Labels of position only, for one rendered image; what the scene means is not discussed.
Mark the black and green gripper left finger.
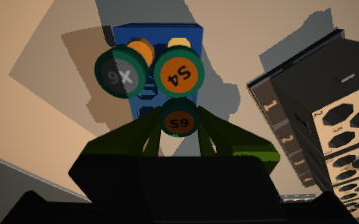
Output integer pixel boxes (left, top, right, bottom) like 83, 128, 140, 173
79, 106, 161, 156

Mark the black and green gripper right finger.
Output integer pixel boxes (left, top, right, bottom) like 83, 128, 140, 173
197, 106, 281, 175

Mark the beige tube rack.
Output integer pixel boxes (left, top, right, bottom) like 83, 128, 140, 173
280, 196, 316, 203

